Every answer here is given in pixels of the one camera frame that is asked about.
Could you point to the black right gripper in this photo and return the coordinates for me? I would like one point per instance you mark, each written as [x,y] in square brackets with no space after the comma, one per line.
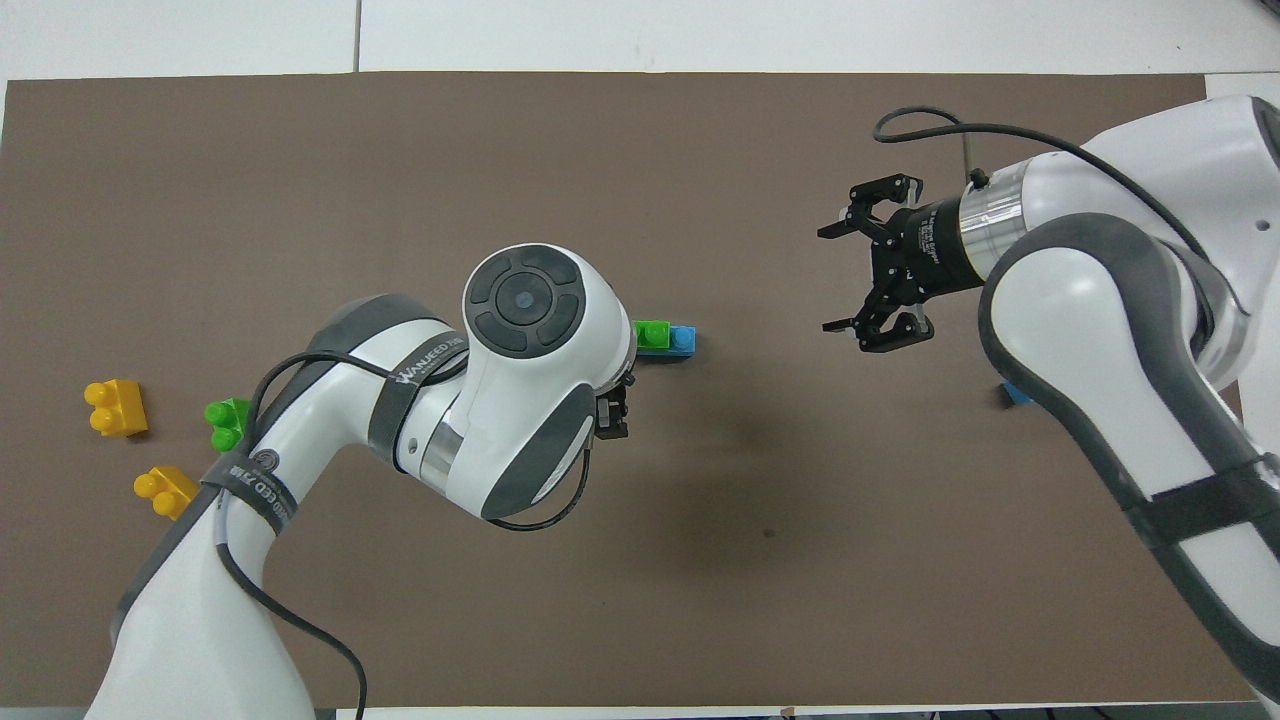
[920,250]

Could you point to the green two-stud toy block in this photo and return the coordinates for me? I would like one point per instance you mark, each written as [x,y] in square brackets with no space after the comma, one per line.
[225,425]
[654,334]

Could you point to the blue three-stud toy block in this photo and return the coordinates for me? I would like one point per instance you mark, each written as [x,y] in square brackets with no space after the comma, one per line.
[683,341]
[1016,395]

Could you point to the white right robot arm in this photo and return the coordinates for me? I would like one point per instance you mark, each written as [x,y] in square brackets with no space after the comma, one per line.
[1100,330]

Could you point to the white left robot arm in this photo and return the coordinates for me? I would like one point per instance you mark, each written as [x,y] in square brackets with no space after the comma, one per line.
[520,400]

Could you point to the yellow two-stud toy block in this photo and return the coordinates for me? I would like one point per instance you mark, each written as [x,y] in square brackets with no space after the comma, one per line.
[165,490]
[120,410]

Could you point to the brown table mat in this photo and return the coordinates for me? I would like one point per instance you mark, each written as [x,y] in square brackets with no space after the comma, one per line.
[700,600]

